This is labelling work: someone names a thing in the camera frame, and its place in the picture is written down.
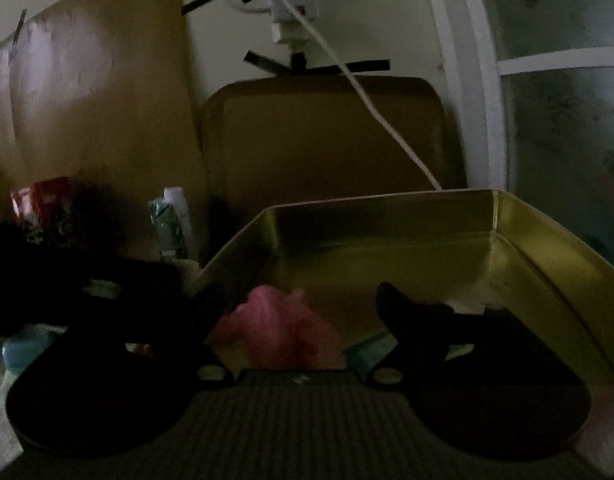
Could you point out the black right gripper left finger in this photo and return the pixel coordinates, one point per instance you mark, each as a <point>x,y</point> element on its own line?
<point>124,382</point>

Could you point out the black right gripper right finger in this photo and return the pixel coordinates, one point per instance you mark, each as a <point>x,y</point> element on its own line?
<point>484,384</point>

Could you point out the pink macaron print tin box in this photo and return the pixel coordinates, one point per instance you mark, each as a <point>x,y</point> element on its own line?
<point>471,249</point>

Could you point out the red snack box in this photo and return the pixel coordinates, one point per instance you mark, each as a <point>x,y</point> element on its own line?
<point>42,209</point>

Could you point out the dark brown tray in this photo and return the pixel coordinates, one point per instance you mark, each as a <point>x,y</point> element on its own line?
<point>278,140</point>

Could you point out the white power strip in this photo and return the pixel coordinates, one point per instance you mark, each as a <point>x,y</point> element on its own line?
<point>287,21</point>

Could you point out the white window frame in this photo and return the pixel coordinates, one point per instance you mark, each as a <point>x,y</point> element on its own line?
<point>483,42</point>

